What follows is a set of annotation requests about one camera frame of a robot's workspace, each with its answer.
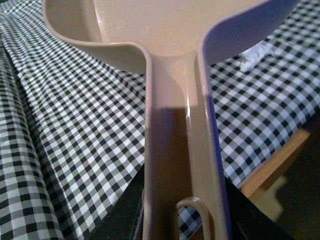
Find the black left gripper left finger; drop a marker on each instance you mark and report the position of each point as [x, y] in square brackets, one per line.
[125, 221]

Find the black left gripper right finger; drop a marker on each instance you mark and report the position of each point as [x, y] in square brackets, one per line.
[248, 222]

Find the beige plastic dustpan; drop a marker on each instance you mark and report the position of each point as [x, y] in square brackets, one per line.
[172, 42]

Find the crumpled white paper trash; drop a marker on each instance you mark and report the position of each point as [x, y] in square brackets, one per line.
[254, 55]

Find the black white checkered bedsheet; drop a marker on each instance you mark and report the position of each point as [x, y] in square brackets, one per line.
[72, 127]

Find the wooden bed frame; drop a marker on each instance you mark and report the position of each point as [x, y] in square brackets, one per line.
[262, 185]

